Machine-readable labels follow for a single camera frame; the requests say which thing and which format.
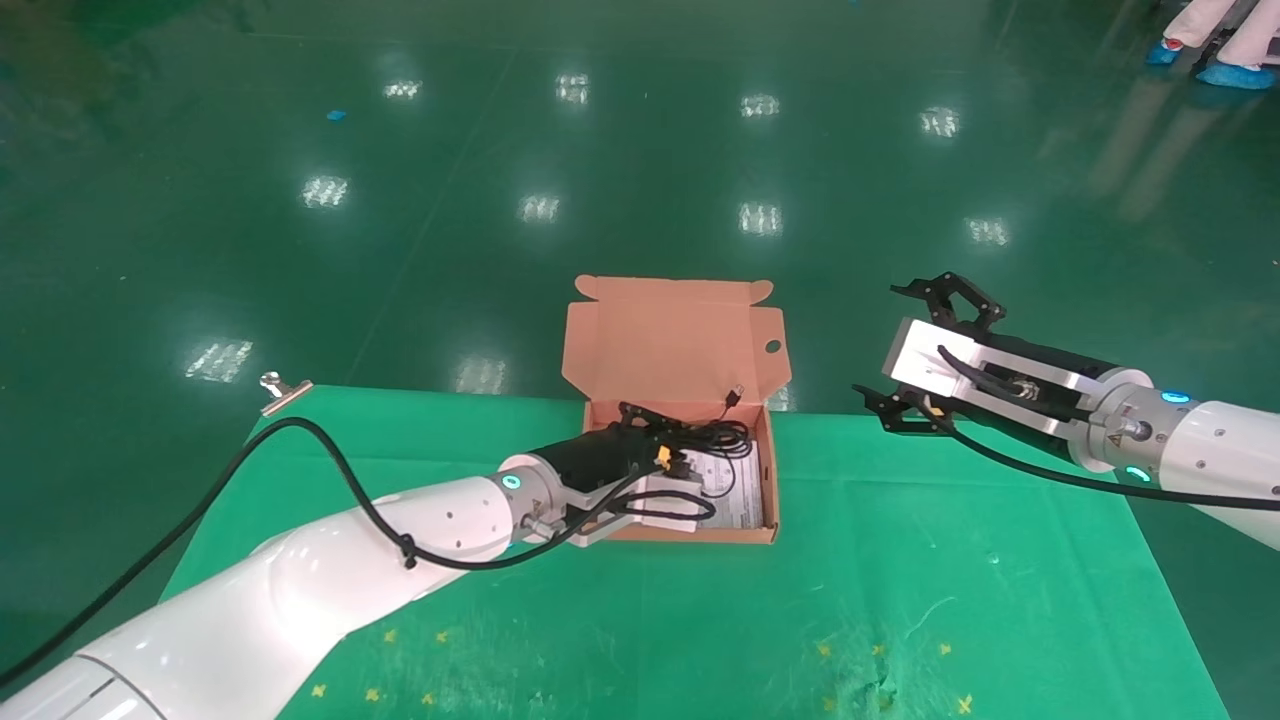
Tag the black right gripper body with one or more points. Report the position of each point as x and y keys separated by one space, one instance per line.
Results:
x=1050 y=358

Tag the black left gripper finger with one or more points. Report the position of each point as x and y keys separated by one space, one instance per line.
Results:
x=652 y=425
x=682 y=470

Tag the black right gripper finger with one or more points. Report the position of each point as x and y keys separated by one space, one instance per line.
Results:
x=975 y=300
x=910 y=415

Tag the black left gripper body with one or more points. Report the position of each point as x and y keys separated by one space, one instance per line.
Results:
x=595 y=460

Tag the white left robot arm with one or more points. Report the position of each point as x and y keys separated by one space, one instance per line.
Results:
x=300 y=600

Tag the orange cardboard box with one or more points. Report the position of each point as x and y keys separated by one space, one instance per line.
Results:
x=670 y=350

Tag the white printed instruction sheet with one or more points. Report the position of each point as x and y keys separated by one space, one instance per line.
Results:
x=745 y=490

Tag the green table mat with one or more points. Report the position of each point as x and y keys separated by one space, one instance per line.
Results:
x=750 y=620

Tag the small blue shoe cover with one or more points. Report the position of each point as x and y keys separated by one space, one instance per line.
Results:
x=1163 y=53

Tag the silver metal clip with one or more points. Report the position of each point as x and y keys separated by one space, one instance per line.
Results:
x=285 y=396

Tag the large blue shoe cover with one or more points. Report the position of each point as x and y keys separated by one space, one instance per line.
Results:
x=1235 y=76

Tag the white trouser leg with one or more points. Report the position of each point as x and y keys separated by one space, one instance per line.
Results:
x=1258 y=35
x=1200 y=18

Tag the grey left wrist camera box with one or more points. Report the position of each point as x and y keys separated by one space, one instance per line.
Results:
x=670 y=483

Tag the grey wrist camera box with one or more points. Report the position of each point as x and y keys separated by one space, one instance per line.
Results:
x=930 y=360
x=670 y=483

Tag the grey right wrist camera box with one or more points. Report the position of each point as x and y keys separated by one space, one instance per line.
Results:
x=930 y=360

